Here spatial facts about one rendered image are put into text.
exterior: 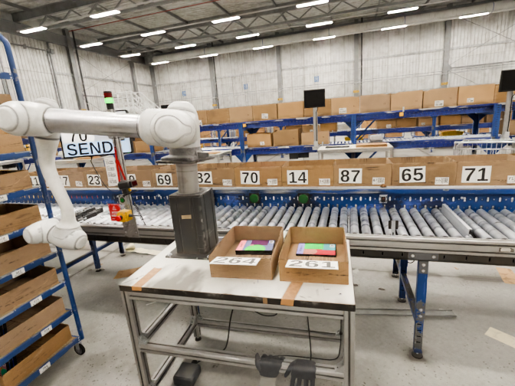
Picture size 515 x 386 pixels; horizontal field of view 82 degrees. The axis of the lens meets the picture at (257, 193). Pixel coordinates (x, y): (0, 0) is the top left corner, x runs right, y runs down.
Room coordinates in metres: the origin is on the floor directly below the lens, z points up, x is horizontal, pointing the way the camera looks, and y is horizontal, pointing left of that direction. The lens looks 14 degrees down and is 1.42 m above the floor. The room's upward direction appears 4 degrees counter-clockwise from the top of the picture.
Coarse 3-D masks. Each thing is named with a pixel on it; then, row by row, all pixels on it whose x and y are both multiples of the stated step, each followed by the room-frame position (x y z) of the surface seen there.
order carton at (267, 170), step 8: (240, 168) 2.38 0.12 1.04; (248, 168) 2.35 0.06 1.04; (256, 168) 2.33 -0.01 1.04; (264, 168) 2.31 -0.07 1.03; (272, 168) 2.29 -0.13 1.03; (280, 168) 2.28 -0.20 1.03; (240, 176) 2.38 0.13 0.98; (264, 176) 2.31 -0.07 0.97; (272, 176) 2.29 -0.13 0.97; (280, 176) 2.28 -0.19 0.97; (240, 184) 2.38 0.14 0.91; (248, 184) 2.36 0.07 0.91; (264, 184) 2.32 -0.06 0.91; (280, 184) 2.28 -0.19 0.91
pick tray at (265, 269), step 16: (224, 240) 1.40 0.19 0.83; (240, 240) 1.56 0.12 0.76; (208, 256) 1.20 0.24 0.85; (224, 256) 1.37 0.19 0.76; (240, 256) 1.37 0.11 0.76; (256, 256) 1.35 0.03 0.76; (272, 256) 1.17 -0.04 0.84; (224, 272) 1.18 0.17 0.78; (240, 272) 1.16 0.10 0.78; (256, 272) 1.15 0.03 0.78; (272, 272) 1.14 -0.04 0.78
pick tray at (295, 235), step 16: (288, 240) 1.41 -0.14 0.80; (304, 240) 1.47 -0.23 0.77; (320, 240) 1.45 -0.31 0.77; (336, 240) 1.43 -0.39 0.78; (288, 256) 1.33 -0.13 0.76; (304, 256) 1.31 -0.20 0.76; (336, 256) 1.29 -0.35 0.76; (288, 272) 1.11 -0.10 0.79; (304, 272) 1.09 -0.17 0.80; (320, 272) 1.08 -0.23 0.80; (336, 272) 1.06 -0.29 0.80
